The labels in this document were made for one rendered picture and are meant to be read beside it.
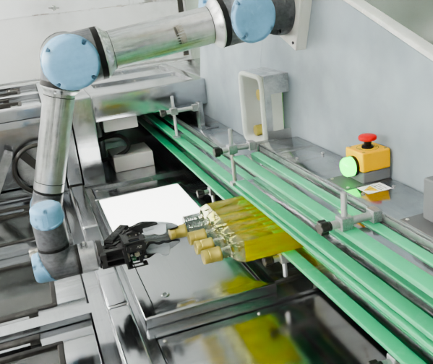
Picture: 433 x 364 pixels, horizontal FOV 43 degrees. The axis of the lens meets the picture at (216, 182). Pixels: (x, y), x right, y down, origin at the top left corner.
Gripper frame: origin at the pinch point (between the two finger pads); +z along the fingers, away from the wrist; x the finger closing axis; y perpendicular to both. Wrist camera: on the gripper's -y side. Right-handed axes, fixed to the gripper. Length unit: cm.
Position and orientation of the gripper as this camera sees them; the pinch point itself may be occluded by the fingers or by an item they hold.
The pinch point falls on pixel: (173, 232)
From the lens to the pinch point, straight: 145.9
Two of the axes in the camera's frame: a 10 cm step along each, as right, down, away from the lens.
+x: -1.0, -9.3, -3.5
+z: 9.4, -2.0, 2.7
